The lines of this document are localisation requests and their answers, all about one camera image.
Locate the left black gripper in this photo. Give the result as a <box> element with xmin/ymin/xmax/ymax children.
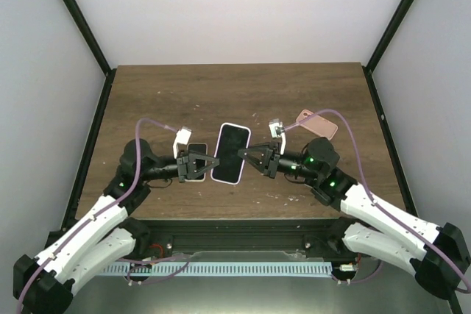
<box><xmin>142</xmin><ymin>150</ymin><xmax>221</xmax><ymax>185</ymax></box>

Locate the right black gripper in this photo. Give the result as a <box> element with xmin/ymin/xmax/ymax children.
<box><xmin>238</xmin><ymin>143</ymin><xmax>320</xmax><ymax>182</ymax></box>

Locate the teal-edged black phone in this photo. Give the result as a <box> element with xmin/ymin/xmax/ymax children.
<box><xmin>187</xmin><ymin>144</ymin><xmax>207</xmax><ymax>181</ymax></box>

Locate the beige phone case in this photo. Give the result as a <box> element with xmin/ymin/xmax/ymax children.
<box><xmin>183</xmin><ymin>143</ymin><xmax>208</xmax><ymax>182</ymax></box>

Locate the lavender phone case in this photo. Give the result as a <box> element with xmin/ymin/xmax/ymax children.
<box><xmin>210</xmin><ymin>122</ymin><xmax>252</xmax><ymax>186</ymax></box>

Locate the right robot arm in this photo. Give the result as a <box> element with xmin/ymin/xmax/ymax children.
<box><xmin>238</xmin><ymin>138</ymin><xmax>470</xmax><ymax>300</ymax></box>

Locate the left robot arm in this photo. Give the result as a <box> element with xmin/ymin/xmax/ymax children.
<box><xmin>13</xmin><ymin>138</ymin><xmax>219</xmax><ymax>313</ymax></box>

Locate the pink phone case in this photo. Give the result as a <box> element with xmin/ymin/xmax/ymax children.
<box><xmin>296</xmin><ymin>110</ymin><xmax>338</xmax><ymax>140</ymax></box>

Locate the metal sheet plate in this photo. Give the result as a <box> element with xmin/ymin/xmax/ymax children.
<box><xmin>68</xmin><ymin>258</ymin><xmax>451</xmax><ymax>313</ymax></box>

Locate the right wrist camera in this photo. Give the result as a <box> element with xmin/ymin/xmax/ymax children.
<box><xmin>269</xmin><ymin>118</ymin><xmax>286</xmax><ymax>155</ymax></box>

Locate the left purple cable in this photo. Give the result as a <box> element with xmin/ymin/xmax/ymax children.
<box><xmin>16</xmin><ymin>118</ymin><xmax>194</xmax><ymax>313</ymax></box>

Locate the purple cable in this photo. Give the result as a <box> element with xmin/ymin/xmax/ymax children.
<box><xmin>16</xmin><ymin>118</ymin><xmax>194</xmax><ymax>313</ymax></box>
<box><xmin>283</xmin><ymin>109</ymin><xmax>471</xmax><ymax>291</ymax></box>

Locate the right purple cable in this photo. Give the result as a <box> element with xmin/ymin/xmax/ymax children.
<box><xmin>283</xmin><ymin>109</ymin><xmax>471</xmax><ymax>291</ymax></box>

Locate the light blue slotted cable duct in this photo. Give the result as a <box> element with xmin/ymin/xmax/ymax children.
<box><xmin>99</xmin><ymin>261</ymin><xmax>333</xmax><ymax>277</ymax></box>

